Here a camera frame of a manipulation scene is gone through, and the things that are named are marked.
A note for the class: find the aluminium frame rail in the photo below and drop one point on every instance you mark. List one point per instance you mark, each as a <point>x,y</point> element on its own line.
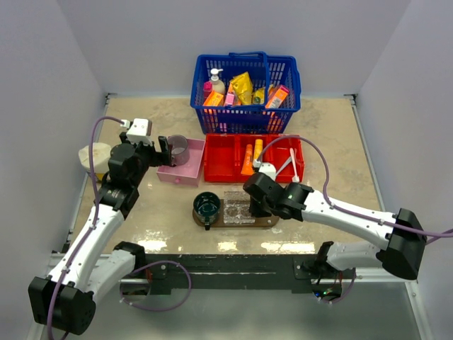
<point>379,275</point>

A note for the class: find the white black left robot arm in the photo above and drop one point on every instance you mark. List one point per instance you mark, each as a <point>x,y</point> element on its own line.
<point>68,296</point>

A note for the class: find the white pump lotion bottle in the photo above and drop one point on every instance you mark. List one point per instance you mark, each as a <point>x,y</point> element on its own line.
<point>217,84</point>

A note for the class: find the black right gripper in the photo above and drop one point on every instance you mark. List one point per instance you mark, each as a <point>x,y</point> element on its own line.
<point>257,212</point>

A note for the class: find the translucent purple mug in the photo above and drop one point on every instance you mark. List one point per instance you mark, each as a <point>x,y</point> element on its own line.
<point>179,150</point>

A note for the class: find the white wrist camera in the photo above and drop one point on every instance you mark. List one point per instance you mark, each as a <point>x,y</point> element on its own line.
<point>265,168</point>
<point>138,130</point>

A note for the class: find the brown wooden oval tray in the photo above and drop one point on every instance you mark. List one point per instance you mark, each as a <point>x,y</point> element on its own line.
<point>261,222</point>

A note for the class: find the cream tissue roll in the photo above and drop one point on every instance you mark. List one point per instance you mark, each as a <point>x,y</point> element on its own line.
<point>100,154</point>

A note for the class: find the light blue toothbrush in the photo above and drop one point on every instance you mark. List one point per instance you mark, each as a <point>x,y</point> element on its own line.
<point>284,165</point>

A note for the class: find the dark green mug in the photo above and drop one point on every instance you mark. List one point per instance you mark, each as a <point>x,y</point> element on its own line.
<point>206,209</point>

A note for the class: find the red three-compartment bin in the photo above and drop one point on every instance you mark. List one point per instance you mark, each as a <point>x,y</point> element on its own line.
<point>224,155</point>

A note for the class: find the pink small box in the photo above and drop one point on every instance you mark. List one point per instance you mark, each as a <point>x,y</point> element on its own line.
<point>229,99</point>

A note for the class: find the yellow green packet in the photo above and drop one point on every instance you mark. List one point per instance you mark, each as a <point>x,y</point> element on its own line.
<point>260,95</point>

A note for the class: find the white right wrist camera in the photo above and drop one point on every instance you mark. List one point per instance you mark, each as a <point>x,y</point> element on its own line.
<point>265,168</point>

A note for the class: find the pink drawer box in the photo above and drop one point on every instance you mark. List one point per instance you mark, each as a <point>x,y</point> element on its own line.
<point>188,174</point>

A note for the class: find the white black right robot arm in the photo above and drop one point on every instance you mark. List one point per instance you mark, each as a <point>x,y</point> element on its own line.
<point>394,242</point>

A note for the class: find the blue plastic shopping basket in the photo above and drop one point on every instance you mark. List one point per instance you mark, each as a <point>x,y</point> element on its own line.
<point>264,70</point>

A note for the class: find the yellow snack bag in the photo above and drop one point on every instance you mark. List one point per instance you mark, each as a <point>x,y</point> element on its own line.
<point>243,88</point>

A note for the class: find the orange carton left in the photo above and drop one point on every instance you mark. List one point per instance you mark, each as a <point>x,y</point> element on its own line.
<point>214,99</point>

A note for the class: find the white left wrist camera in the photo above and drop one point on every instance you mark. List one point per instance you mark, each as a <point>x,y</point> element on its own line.
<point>138,130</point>

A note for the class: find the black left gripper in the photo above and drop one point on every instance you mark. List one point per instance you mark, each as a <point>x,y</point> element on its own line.
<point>159,159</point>

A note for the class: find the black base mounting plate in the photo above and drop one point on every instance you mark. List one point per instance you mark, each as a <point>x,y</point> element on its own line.
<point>296,273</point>

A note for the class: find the orange box in basket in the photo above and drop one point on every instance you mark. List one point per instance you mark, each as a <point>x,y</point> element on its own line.
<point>276,96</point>

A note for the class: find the clear acrylic toothbrush holder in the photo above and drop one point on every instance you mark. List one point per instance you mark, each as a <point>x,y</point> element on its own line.
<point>236,208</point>

